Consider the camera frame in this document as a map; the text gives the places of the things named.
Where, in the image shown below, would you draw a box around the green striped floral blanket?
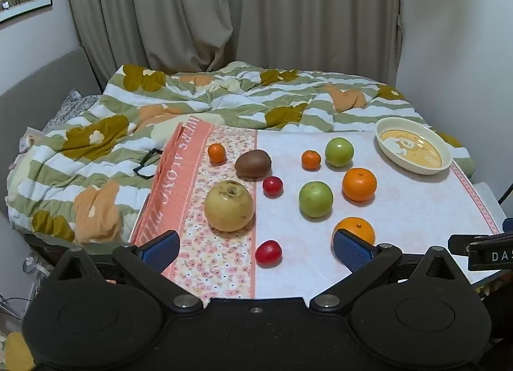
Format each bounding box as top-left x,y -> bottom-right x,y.
6,61 -> 477,245

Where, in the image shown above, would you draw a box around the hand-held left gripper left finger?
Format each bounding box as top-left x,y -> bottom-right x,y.
46,230 -> 204,313

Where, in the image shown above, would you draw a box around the beige curtain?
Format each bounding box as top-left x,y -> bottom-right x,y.
63,0 -> 403,87

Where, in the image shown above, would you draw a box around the grey speckled sheet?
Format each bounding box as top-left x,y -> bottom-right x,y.
42,88 -> 103,133

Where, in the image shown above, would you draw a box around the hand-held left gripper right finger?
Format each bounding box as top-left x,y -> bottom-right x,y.
309,229 -> 474,313

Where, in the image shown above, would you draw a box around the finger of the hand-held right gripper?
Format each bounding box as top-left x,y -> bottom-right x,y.
448,233 -> 513,256

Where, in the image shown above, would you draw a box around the yellow object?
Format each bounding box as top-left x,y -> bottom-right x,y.
4,331 -> 37,371

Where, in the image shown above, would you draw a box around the brown kiwi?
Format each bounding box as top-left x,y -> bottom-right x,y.
234,149 -> 272,178

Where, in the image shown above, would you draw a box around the small red plum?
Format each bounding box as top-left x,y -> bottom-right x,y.
255,240 -> 283,266
262,176 -> 284,197

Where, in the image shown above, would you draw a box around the small beige box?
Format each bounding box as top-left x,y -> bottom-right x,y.
18,126 -> 45,153

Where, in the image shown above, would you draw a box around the green apple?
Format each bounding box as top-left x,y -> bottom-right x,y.
299,181 -> 334,218
324,137 -> 354,168

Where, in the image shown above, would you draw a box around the pink floral white cloth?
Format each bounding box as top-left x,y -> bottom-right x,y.
129,120 -> 503,301

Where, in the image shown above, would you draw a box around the cream printed oval bowl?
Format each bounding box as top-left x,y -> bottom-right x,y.
374,117 -> 453,176

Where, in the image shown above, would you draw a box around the thin floor cables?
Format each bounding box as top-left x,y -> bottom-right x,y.
0,295 -> 25,320

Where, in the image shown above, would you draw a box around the yellow pear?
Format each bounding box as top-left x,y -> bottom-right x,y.
204,179 -> 255,232

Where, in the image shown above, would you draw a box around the small orange tangerine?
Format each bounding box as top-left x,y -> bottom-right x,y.
207,143 -> 227,165
301,150 -> 322,171

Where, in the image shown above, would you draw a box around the large orange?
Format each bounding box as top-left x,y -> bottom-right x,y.
342,168 -> 378,202
332,216 -> 376,246

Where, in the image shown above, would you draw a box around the grey padded headboard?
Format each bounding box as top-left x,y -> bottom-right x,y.
0,48 -> 101,163

